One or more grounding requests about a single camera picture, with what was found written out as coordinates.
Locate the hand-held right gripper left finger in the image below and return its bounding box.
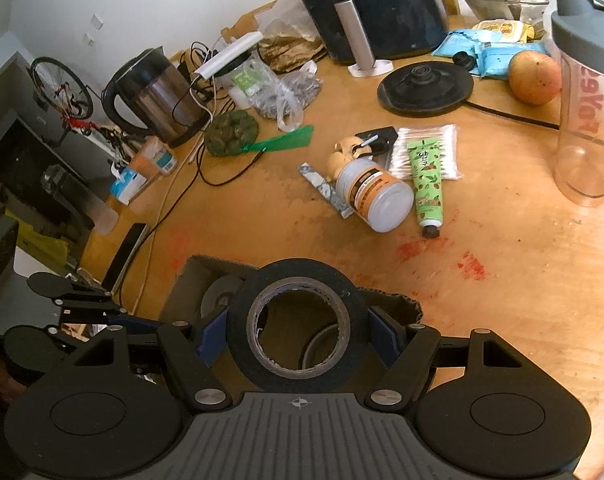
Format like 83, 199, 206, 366
68, 309, 234, 411

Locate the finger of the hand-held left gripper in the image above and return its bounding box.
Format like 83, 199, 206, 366
56, 311, 161, 344
53, 285, 116, 326

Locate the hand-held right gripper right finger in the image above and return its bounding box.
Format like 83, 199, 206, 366
366, 306, 528, 411

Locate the brown storage container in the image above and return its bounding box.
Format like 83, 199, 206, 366
159, 255, 423, 396

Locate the black tape roll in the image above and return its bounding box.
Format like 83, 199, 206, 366
228, 258, 370, 393

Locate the white jar with brown label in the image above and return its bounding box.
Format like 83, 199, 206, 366
336, 157, 415, 233

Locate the marbled grey strip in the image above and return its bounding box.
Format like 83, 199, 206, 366
298, 161, 355, 219

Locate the green patterned tube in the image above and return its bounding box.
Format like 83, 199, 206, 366
407, 139, 445, 239

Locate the tan round figure keychain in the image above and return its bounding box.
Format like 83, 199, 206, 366
327, 135, 377, 178

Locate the black smartphone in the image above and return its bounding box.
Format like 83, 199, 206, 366
104, 222, 149, 293

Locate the yellow plastic bag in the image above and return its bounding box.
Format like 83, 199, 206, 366
4, 210, 70, 263

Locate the frosted plastic bottle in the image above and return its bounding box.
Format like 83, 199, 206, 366
74, 187, 118, 236

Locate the blue tissue pack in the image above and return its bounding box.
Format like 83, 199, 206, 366
110, 162, 148, 206

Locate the toothpick jar with blue label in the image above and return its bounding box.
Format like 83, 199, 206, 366
132, 136, 177, 181

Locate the pack of cotton swabs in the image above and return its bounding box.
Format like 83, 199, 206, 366
388, 124, 464, 182

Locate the small black card box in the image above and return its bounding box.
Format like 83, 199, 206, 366
354, 127, 399, 156

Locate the green mesh bag of rounds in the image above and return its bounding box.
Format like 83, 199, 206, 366
204, 110, 315, 157

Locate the bicycle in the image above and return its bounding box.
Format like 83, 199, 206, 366
29, 56, 127, 156

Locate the stainless steel electric kettle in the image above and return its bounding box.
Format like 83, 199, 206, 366
102, 46, 210, 148

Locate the black kettle base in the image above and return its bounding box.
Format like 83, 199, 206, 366
377, 63, 475, 116

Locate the clear bag of dark seeds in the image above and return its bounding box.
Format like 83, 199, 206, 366
252, 60, 325, 131

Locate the clear jar with green label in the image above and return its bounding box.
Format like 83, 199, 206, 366
217, 52, 277, 111

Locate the blue wipes pack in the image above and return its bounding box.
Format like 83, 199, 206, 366
432, 29, 503, 58
474, 40, 550, 80

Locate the orange round fruit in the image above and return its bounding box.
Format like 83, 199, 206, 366
508, 51, 563, 106

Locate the clear shaker bottle grey lid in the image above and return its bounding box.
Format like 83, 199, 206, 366
549, 0, 604, 208

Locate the bag of brown dried food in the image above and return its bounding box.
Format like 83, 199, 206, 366
259, 0, 327, 73

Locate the brown cardboard piece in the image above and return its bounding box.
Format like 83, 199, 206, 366
221, 0, 277, 41

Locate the yellow packet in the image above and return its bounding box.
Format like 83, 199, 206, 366
472, 19, 533, 43

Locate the black air fryer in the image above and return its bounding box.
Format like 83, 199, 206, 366
279, 0, 450, 79

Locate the black cable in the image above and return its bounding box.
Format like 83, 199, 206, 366
116, 160, 203, 306
197, 77, 267, 187

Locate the white charging cable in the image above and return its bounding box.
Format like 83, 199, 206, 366
184, 72, 217, 166

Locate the black kettle base cord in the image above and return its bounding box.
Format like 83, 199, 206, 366
464, 100, 563, 131

